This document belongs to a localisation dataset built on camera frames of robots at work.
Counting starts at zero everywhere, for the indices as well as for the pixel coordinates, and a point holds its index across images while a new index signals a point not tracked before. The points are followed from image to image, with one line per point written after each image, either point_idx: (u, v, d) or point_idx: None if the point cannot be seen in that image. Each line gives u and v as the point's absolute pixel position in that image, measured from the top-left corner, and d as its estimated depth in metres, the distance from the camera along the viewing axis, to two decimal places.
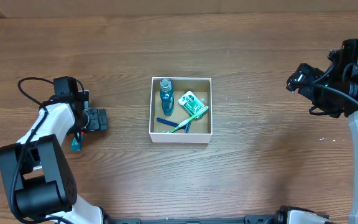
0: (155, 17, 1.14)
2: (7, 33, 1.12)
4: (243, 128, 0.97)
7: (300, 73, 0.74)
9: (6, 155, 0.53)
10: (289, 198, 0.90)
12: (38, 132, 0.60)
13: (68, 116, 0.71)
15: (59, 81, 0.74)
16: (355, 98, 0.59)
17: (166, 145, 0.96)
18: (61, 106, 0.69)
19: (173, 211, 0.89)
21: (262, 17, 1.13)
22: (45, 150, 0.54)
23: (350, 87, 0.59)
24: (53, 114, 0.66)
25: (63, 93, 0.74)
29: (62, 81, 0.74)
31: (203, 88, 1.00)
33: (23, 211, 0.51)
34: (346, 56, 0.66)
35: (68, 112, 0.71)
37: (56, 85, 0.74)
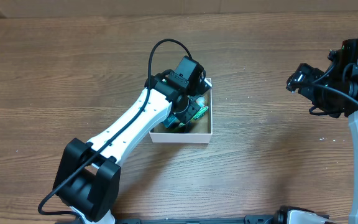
0: (155, 16, 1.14)
2: (7, 33, 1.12)
4: (243, 128, 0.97)
7: (300, 73, 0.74)
9: (74, 150, 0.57)
10: (289, 198, 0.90)
12: (113, 142, 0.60)
13: (161, 116, 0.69)
15: (187, 61, 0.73)
16: (355, 97, 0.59)
17: (166, 145, 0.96)
18: (173, 94, 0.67)
19: (173, 211, 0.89)
21: (262, 17, 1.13)
22: (104, 172, 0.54)
23: (350, 87, 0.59)
24: (143, 119, 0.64)
25: (181, 76, 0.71)
29: (191, 63, 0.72)
31: None
33: (66, 195, 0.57)
34: (346, 57, 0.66)
35: (163, 112, 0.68)
37: (182, 65, 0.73)
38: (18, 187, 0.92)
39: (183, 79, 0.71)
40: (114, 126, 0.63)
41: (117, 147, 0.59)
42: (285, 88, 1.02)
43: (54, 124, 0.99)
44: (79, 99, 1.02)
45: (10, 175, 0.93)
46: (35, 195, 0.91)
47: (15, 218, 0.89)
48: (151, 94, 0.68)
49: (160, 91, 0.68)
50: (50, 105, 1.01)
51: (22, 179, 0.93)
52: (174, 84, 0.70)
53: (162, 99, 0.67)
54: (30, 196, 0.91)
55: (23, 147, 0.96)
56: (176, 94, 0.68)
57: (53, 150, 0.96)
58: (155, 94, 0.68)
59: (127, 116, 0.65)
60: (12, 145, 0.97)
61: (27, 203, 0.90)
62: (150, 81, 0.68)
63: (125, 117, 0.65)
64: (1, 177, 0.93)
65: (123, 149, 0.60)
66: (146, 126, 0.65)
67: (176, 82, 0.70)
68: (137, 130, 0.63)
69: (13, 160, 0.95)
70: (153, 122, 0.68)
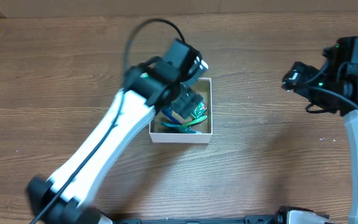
0: (155, 16, 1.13)
2: (7, 32, 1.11)
4: (243, 128, 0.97)
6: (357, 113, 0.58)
7: (295, 71, 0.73)
9: (37, 190, 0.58)
10: (289, 198, 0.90)
12: (77, 176, 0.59)
13: (138, 127, 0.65)
15: (178, 46, 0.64)
16: (350, 97, 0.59)
17: (166, 146, 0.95)
18: (156, 91, 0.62)
19: (173, 211, 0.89)
21: (262, 17, 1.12)
22: (66, 216, 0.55)
23: (345, 87, 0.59)
24: (114, 139, 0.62)
25: (171, 64, 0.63)
29: (181, 48, 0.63)
31: (203, 88, 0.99)
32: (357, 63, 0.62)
33: None
34: (339, 55, 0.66)
35: (138, 125, 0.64)
37: (173, 50, 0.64)
38: (18, 188, 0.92)
39: (170, 70, 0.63)
40: (80, 153, 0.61)
41: (82, 181, 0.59)
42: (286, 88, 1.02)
43: (54, 124, 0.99)
44: (79, 99, 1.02)
45: (10, 175, 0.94)
46: None
47: (15, 217, 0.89)
48: (124, 102, 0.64)
49: (142, 88, 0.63)
50: (50, 105, 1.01)
51: (22, 179, 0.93)
52: (160, 78, 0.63)
53: (140, 106, 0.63)
54: None
55: (23, 147, 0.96)
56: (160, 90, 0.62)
57: (53, 150, 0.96)
58: (132, 95, 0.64)
59: (96, 136, 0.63)
60: (12, 145, 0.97)
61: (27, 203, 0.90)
62: (130, 78, 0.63)
63: (97, 134, 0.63)
64: (1, 177, 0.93)
65: (92, 176, 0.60)
66: (122, 140, 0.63)
67: (164, 73, 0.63)
68: (110, 150, 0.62)
69: (13, 160, 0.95)
70: (132, 132, 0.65)
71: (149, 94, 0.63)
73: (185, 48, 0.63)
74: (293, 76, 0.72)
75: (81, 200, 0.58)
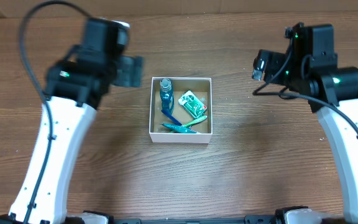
0: (155, 16, 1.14)
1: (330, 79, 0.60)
2: (7, 33, 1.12)
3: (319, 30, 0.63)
4: (243, 128, 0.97)
6: (329, 111, 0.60)
7: (261, 60, 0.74)
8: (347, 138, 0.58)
9: None
10: (289, 198, 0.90)
12: (36, 201, 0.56)
13: (81, 126, 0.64)
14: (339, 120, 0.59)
15: (92, 25, 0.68)
16: (318, 93, 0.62)
17: (166, 145, 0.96)
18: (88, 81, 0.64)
19: (173, 211, 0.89)
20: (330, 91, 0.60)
21: (263, 17, 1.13)
22: None
23: (311, 86, 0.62)
24: (62, 147, 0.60)
25: (93, 46, 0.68)
29: (97, 25, 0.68)
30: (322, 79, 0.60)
31: (203, 88, 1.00)
32: (319, 57, 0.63)
33: None
34: (301, 47, 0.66)
35: (81, 123, 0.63)
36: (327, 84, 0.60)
37: (89, 33, 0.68)
38: (18, 188, 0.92)
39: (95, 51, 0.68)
40: (28, 179, 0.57)
41: (44, 203, 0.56)
42: None
43: None
44: None
45: (10, 175, 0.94)
46: None
47: None
48: (53, 112, 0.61)
49: (71, 85, 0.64)
50: None
51: (23, 179, 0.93)
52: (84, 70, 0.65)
53: (71, 110, 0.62)
54: None
55: (23, 147, 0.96)
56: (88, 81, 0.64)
57: None
58: (61, 98, 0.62)
59: (37, 154, 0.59)
60: (12, 145, 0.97)
61: None
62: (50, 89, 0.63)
63: (39, 152, 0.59)
64: (1, 177, 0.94)
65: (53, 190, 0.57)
66: (69, 145, 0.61)
67: (89, 60, 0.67)
68: (59, 160, 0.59)
69: (13, 160, 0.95)
70: (77, 135, 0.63)
71: (79, 91, 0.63)
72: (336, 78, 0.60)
73: (101, 26, 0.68)
74: (260, 65, 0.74)
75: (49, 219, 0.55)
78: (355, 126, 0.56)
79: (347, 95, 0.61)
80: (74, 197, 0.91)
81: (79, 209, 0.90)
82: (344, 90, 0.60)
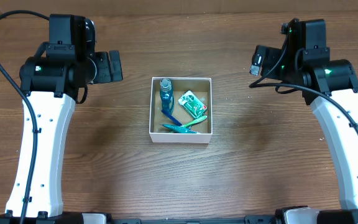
0: (155, 16, 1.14)
1: (321, 70, 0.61)
2: (7, 33, 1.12)
3: (311, 25, 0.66)
4: (243, 128, 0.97)
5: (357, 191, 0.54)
6: (322, 100, 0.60)
7: (258, 55, 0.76)
8: (340, 126, 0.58)
9: None
10: (289, 198, 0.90)
12: (30, 196, 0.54)
13: (66, 115, 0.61)
14: (331, 109, 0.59)
15: (57, 21, 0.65)
16: (311, 84, 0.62)
17: (166, 146, 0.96)
18: (59, 73, 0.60)
19: (173, 211, 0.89)
20: (322, 81, 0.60)
21: (262, 17, 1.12)
22: None
23: (304, 78, 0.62)
24: (48, 139, 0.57)
25: (62, 42, 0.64)
29: (64, 20, 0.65)
30: (314, 70, 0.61)
31: (203, 88, 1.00)
32: (312, 50, 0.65)
33: None
34: (296, 42, 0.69)
35: (64, 112, 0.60)
36: (319, 74, 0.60)
37: (55, 27, 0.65)
38: None
39: (64, 46, 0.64)
40: (20, 175, 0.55)
41: (40, 195, 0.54)
42: None
43: None
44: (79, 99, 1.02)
45: (10, 175, 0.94)
46: None
47: None
48: (35, 104, 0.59)
49: (45, 77, 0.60)
50: None
51: None
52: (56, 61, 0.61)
53: (52, 101, 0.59)
54: None
55: None
56: (62, 71, 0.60)
57: None
58: (39, 93, 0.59)
59: (25, 149, 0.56)
60: (12, 145, 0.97)
61: None
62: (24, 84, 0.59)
63: (25, 147, 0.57)
64: (1, 177, 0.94)
65: (46, 181, 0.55)
66: (56, 135, 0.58)
67: (59, 54, 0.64)
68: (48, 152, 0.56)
69: (13, 160, 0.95)
70: (63, 125, 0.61)
71: (54, 83, 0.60)
72: (327, 70, 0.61)
73: (66, 20, 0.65)
74: (258, 60, 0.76)
75: (48, 211, 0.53)
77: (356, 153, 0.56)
78: (346, 113, 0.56)
79: (338, 86, 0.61)
80: (74, 197, 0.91)
81: (78, 209, 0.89)
82: (335, 81, 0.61)
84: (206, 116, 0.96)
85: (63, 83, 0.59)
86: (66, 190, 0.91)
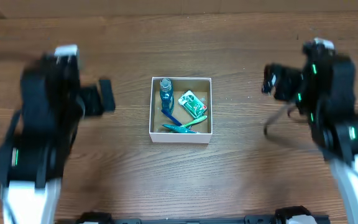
0: (155, 16, 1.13)
1: (345, 128, 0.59)
2: (7, 33, 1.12)
3: (340, 66, 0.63)
4: (243, 128, 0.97)
5: None
6: (347, 170, 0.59)
7: (273, 74, 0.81)
8: None
9: None
10: (289, 198, 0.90)
12: None
13: (53, 195, 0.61)
14: (355, 182, 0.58)
15: (28, 84, 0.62)
16: (332, 145, 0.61)
17: (166, 145, 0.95)
18: (40, 161, 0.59)
19: (173, 211, 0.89)
20: (345, 145, 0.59)
21: (262, 17, 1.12)
22: None
23: (324, 134, 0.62)
24: None
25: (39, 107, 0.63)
29: (38, 82, 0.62)
30: (337, 129, 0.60)
31: (203, 88, 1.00)
32: (335, 102, 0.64)
33: None
34: (319, 78, 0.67)
35: (49, 207, 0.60)
36: (343, 135, 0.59)
37: (28, 86, 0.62)
38: None
39: (45, 118, 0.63)
40: None
41: None
42: None
43: None
44: None
45: None
46: None
47: None
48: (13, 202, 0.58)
49: (23, 170, 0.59)
50: None
51: None
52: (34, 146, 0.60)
53: (32, 201, 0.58)
54: None
55: None
56: (42, 157, 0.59)
57: None
58: (18, 189, 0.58)
59: None
60: None
61: None
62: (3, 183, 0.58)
63: None
64: None
65: None
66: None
67: (38, 126, 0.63)
68: None
69: None
70: (50, 205, 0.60)
71: (35, 175, 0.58)
72: (351, 129, 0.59)
73: (40, 82, 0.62)
74: (271, 79, 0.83)
75: None
77: None
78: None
79: None
80: (73, 197, 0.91)
81: (78, 209, 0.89)
82: None
84: (206, 116, 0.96)
85: (44, 180, 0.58)
86: (66, 190, 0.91)
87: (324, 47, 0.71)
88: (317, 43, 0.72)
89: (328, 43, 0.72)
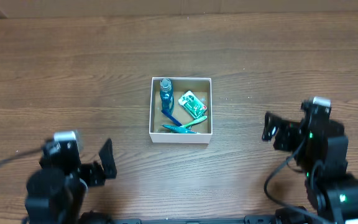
0: (155, 17, 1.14)
1: (335, 193, 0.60)
2: (7, 33, 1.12)
3: (333, 139, 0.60)
4: (243, 128, 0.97)
5: None
6: None
7: (273, 126, 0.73)
8: None
9: None
10: (289, 198, 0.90)
12: None
13: None
14: None
15: (33, 206, 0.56)
16: (324, 207, 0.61)
17: (166, 145, 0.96)
18: None
19: (173, 211, 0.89)
20: (337, 211, 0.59)
21: (262, 17, 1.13)
22: None
23: (317, 198, 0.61)
24: None
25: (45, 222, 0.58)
29: (42, 201, 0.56)
30: (328, 193, 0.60)
31: (203, 88, 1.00)
32: (329, 170, 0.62)
33: None
34: (314, 143, 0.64)
35: None
36: (334, 200, 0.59)
37: (32, 208, 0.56)
38: (18, 188, 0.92)
39: None
40: None
41: None
42: (285, 89, 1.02)
43: (54, 124, 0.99)
44: (79, 99, 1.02)
45: (11, 175, 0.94)
46: None
47: (14, 218, 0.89)
48: None
49: None
50: (50, 105, 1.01)
51: (23, 179, 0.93)
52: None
53: None
54: None
55: (23, 147, 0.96)
56: None
57: None
58: None
59: None
60: (12, 145, 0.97)
61: None
62: None
63: None
64: (2, 177, 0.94)
65: None
66: None
67: None
68: None
69: (13, 160, 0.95)
70: None
71: None
72: (342, 196, 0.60)
73: (45, 205, 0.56)
74: (271, 130, 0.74)
75: None
77: None
78: None
79: (352, 214, 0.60)
80: None
81: None
82: (350, 208, 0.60)
84: (206, 116, 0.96)
85: None
86: None
87: (319, 112, 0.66)
88: (316, 104, 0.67)
89: (325, 102, 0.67)
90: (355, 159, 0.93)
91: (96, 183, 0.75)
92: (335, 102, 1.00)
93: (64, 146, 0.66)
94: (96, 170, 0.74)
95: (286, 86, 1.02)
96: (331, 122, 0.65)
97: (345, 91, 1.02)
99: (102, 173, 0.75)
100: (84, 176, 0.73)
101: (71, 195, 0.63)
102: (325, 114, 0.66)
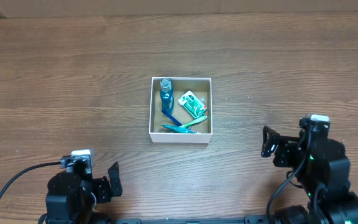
0: (155, 16, 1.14)
1: (339, 216, 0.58)
2: (7, 33, 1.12)
3: (335, 163, 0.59)
4: (243, 128, 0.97)
5: None
6: None
7: (273, 143, 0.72)
8: None
9: None
10: (289, 198, 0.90)
12: None
13: None
14: None
15: (53, 202, 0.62)
16: None
17: (166, 145, 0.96)
18: None
19: (173, 211, 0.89)
20: None
21: (262, 17, 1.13)
22: None
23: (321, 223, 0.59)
24: None
25: (60, 218, 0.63)
29: (60, 198, 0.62)
30: (332, 218, 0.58)
31: (203, 88, 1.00)
32: (332, 191, 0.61)
33: None
34: (317, 167, 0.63)
35: None
36: None
37: (51, 204, 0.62)
38: (18, 188, 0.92)
39: None
40: None
41: None
42: (285, 88, 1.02)
43: (54, 124, 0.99)
44: (79, 99, 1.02)
45: (10, 175, 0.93)
46: (35, 195, 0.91)
47: (15, 218, 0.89)
48: None
49: None
50: (50, 105, 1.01)
51: (22, 179, 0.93)
52: None
53: None
54: (31, 195, 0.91)
55: (23, 147, 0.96)
56: None
57: (53, 150, 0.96)
58: None
59: None
60: (12, 145, 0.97)
61: (27, 203, 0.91)
62: None
63: None
64: (1, 177, 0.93)
65: None
66: None
67: None
68: None
69: (13, 160, 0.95)
70: None
71: None
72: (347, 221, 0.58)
73: (63, 201, 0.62)
74: (271, 147, 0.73)
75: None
77: None
78: None
79: None
80: None
81: None
82: None
84: (206, 116, 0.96)
85: None
86: None
87: (319, 129, 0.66)
88: (314, 121, 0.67)
89: (323, 119, 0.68)
90: (355, 159, 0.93)
91: (103, 198, 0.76)
92: (335, 102, 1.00)
93: (80, 160, 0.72)
94: (105, 185, 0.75)
95: (286, 86, 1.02)
96: (332, 142, 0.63)
97: (345, 91, 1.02)
99: (110, 191, 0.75)
100: (95, 190, 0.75)
101: (83, 200, 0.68)
102: (323, 131, 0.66)
